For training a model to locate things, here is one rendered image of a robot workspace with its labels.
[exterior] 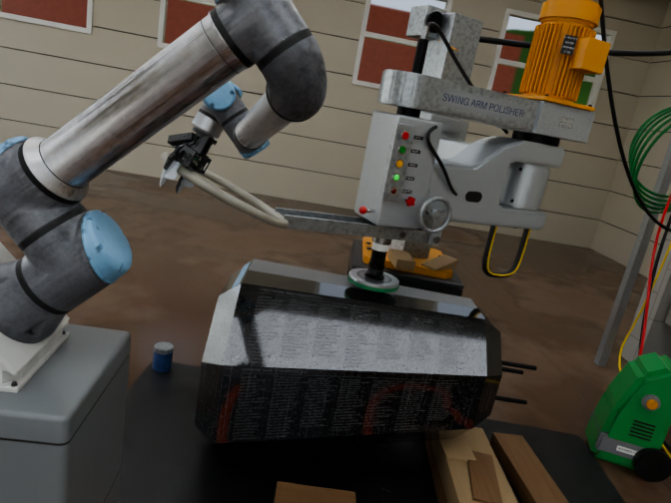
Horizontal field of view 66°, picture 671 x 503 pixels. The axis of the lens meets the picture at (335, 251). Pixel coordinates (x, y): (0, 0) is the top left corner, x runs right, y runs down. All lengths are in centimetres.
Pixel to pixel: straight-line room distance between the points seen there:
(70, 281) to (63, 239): 9
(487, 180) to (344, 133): 603
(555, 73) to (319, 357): 149
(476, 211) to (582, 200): 723
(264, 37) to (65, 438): 85
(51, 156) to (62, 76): 767
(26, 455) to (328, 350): 107
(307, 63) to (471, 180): 132
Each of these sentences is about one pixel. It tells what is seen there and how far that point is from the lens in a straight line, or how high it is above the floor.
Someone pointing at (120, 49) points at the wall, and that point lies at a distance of 852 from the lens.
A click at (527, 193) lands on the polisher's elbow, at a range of 240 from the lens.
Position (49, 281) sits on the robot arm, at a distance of 119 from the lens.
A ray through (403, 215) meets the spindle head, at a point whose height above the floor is 116.
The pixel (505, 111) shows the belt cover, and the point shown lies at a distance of 220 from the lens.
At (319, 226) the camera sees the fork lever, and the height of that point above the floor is 108.
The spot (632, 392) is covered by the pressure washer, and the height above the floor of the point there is 41.
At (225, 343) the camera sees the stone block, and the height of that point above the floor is 63.
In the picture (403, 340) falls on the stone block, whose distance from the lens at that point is 202.
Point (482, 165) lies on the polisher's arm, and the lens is 219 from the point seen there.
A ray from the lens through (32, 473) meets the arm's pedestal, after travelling 126.
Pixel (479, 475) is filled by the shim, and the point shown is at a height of 22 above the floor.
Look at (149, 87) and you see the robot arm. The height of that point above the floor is 148.
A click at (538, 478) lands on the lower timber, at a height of 9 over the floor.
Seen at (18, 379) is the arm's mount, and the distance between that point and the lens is 127.
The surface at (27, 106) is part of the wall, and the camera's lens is 903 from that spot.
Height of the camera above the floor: 151
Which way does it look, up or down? 15 degrees down
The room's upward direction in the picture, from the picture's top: 10 degrees clockwise
